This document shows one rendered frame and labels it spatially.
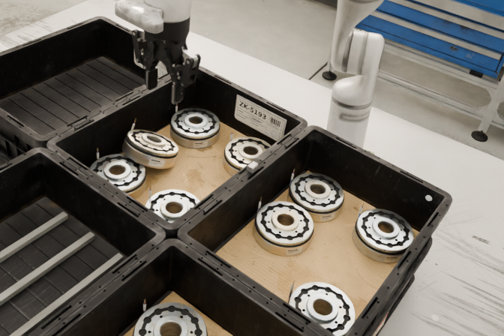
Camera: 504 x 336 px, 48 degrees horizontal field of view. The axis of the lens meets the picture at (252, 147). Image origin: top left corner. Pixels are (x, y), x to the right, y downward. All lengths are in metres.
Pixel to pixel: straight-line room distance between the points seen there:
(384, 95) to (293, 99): 1.54
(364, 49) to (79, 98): 0.62
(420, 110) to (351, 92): 1.84
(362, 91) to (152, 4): 0.53
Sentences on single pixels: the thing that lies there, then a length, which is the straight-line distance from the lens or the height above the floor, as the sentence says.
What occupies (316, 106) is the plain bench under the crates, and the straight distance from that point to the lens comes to 1.59.
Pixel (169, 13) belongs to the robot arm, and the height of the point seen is 1.17.
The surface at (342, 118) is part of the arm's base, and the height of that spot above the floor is 0.86.
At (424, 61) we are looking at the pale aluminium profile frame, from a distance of 2.92.
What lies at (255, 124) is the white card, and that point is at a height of 0.87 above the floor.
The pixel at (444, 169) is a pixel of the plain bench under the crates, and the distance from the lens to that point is 1.51.
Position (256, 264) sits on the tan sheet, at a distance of 0.97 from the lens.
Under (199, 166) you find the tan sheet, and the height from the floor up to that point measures 0.83.
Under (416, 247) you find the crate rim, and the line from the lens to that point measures 0.93.
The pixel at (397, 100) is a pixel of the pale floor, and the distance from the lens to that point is 3.10.
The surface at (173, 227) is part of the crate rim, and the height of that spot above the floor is 0.93.
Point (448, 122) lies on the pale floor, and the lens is 3.06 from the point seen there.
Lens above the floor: 1.57
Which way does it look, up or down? 38 degrees down
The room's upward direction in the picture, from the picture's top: 9 degrees clockwise
